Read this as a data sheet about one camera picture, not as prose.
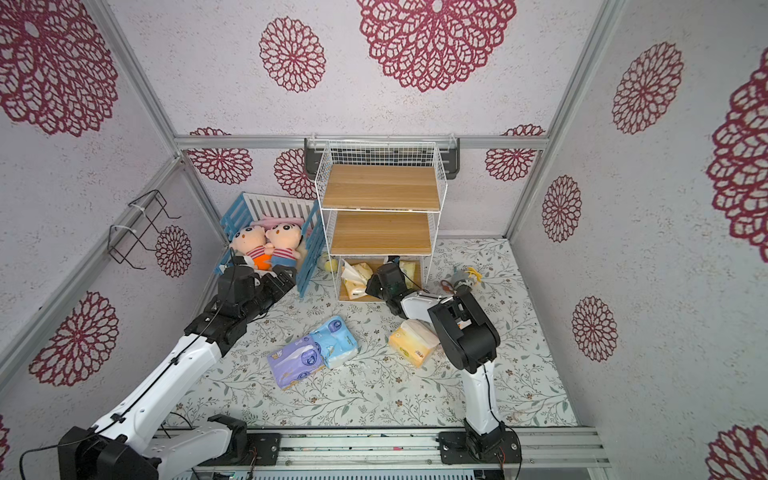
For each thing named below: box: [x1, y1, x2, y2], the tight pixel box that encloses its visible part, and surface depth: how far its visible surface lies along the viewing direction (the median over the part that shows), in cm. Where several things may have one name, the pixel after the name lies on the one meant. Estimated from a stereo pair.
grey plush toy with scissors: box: [440, 266, 483, 294], surface depth 105 cm
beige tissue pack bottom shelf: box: [341, 258, 373, 300], surface depth 102 cm
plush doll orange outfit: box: [229, 225, 275, 271], surface depth 105 cm
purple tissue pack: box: [267, 336, 326, 389], surface depth 85 cm
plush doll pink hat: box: [251, 217, 305, 268], surface depth 102 cm
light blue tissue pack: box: [310, 316, 359, 368], surface depth 90 cm
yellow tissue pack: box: [388, 318, 440, 369], surface depth 89 cm
